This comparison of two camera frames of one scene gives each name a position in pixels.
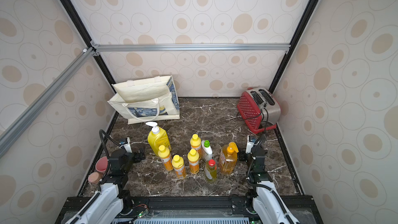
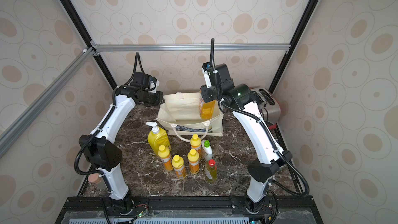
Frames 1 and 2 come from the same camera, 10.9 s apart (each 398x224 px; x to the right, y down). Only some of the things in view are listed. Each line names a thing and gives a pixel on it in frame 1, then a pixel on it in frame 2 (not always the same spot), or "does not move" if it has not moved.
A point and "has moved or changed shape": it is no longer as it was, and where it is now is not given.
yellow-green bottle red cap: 210,170 does not move
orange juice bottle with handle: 228,158 -> 206,109
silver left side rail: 17,126 does not move
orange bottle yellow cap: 178,164 does not move
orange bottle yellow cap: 196,143 does not move
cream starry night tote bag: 155,99 has moved or changed shape
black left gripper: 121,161 -> 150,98
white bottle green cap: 207,150 does not move
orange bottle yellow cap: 164,153 does not move
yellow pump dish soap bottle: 156,137 does not move
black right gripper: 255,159 -> 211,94
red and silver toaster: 258,109 does not move
